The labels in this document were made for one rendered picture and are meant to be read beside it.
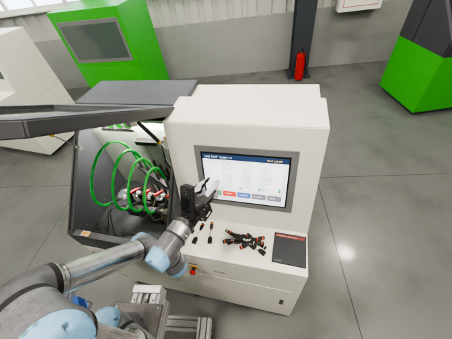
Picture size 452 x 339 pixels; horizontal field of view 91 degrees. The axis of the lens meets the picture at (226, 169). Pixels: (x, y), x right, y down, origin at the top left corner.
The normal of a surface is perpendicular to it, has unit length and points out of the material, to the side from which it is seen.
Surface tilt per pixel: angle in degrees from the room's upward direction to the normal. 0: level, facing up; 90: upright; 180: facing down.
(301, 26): 90
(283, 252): 0
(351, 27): 90
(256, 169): 76
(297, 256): 0
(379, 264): 0
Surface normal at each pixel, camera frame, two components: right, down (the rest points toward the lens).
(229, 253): -0.11, -0.68
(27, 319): -0.01, -0.81
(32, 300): 0.18, -0.94
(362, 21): -0.06, 0.74
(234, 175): -0.24, 0.55
